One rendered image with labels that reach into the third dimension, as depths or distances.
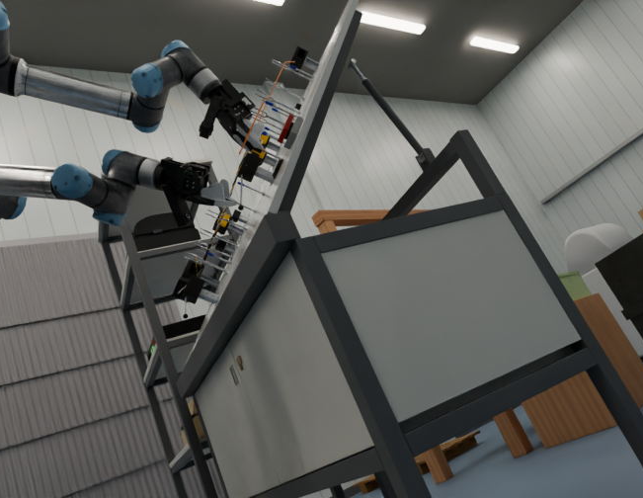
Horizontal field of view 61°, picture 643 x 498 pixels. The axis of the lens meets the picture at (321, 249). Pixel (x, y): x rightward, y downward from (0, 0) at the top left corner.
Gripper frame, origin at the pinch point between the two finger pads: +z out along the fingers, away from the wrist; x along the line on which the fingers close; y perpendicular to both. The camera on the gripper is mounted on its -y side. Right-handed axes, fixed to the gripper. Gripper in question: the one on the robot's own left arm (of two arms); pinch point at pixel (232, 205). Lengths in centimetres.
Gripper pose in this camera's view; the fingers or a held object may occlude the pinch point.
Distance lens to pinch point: 139.9
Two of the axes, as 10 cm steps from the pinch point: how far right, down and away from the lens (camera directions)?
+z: 9.5, 2.8, -1.5
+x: 2.5, -3.4, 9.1
